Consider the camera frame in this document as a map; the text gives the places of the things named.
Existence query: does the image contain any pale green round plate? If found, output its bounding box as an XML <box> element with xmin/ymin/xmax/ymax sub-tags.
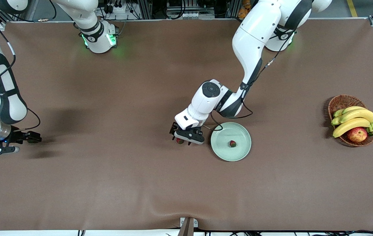
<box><xmin>210</xmin><ymin>122</ymin><xmax>252</xmax><ymax>162</ymax></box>

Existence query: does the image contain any brown table cloth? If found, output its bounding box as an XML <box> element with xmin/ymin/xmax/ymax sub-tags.
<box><xmin>0</xmin><ymin>19</ymin><xmax>373</xmax><ymax>231</ymax></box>

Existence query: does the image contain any brown wooden bar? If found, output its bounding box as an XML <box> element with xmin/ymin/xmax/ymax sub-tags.
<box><xmin>177</xmin><ymin>218</ymin><xmax>195</xmax><ymax>236</ymax></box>

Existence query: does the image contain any white terminal block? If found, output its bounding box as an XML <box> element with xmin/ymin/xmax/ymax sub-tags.
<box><xmin>182</xmin><ymin>12</ymin><xmax>215</xmax><ymax>19</ymax></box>

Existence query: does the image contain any orange bread rolls pile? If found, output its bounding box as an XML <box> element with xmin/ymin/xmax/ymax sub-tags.
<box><xmin>238</xmin><ymin>0</ymin><xmax>252</xmax><ymax>19</ymax></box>

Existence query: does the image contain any white power strip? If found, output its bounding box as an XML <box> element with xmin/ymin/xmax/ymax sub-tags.
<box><xmin>103</xmin><ymin>3</ymin><xmax>128</xmax><ymax>14</ymax></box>

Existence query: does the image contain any brown wicker basket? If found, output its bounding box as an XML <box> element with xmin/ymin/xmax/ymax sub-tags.
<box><xmin>327</xmin><ymin>95</ymin><xmax>373</xmax><ymax>147</ymax></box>

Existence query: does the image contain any red yellow apple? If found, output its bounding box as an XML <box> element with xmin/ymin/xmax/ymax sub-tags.
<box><xmin>346</xmin><ymin>127</ymin><xmax>368</xmax><ymax>143</ymax></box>

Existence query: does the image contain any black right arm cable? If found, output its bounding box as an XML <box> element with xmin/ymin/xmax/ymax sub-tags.
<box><xmin>0</xmin><ymin>0</ymin><xmax>57</xmax><ymax>132</ymax></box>

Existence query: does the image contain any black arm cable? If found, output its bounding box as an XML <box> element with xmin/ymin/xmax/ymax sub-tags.
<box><xmin>0</xmin><ymin>0</ymin><xmax>57</xmax><ymax>132</ymax></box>
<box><xmin>202</xmin><ymin>31</ymin><xmax>297</xmax><ymax>131</ymax></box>

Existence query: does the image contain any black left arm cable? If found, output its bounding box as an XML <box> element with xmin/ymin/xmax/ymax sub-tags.
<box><xmin>202</xmin><ymin>31</ymin><xmax>297</xmax><ymax>131</ymax></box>

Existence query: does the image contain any aluminium frame post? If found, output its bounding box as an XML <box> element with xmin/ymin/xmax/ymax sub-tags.
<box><xmin>140</xmin><ymin>0</ymin><xmax>152</xmax><ymax>19</ymax></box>
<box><xmin>226</xmin><ymin>0</ymin><xmax>239</xmax><ymax>18</ymax></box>

